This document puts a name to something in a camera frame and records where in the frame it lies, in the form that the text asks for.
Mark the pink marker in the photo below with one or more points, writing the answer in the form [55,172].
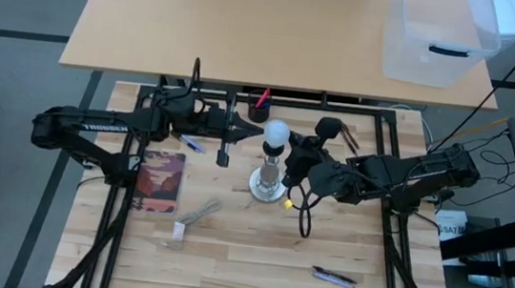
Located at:
[262,99]

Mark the silver lamp base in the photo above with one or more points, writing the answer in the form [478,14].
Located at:
[267,190]

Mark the grey pen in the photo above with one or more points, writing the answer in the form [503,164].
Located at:
[334,281]

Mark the black metal beam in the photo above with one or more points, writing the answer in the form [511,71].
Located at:
[487,240]

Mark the light wooden desk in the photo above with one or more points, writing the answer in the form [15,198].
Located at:
[227,26]

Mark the black pen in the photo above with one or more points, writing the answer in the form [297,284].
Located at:
[335,274]

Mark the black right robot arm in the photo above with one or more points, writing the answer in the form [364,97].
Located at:
[427,174]

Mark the clear plastic storage bin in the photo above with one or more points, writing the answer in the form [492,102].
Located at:
[438,67]

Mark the landscape print notebook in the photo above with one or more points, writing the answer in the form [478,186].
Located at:
[159,186]

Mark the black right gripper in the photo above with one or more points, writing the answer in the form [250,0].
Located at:
[306,156]

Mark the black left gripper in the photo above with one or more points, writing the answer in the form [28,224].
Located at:
[209,120]

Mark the white round lightbulb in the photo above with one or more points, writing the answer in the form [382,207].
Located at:
[277,133]

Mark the blue marker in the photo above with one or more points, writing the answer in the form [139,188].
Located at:
[266,104]

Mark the blue ballpoint pen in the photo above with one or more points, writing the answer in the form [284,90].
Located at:
[195,146]

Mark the black aluminium table frame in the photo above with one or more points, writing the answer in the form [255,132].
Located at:
[361,111]

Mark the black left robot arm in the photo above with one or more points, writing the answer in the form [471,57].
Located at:
[96,126]

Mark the white printed cardboard box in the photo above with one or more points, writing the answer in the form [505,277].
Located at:
[450,222]

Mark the black pen cup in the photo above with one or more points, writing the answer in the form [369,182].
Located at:
[258,114]

